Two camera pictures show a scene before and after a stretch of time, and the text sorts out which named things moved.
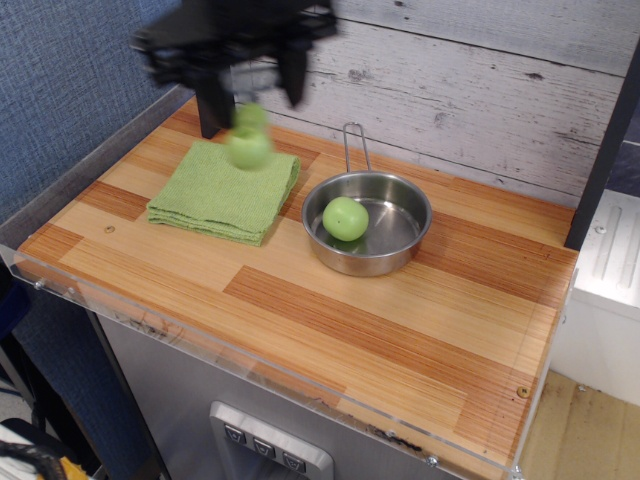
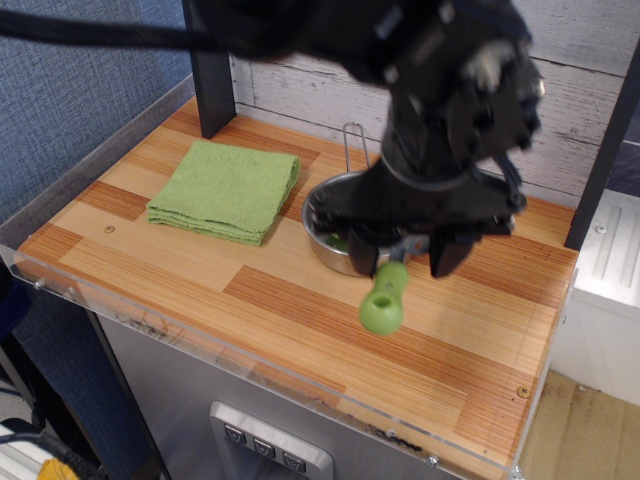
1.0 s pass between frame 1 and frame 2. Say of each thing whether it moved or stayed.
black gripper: moved
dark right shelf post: stayed
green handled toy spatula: moved
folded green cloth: stayed
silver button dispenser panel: stayed
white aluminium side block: stayed
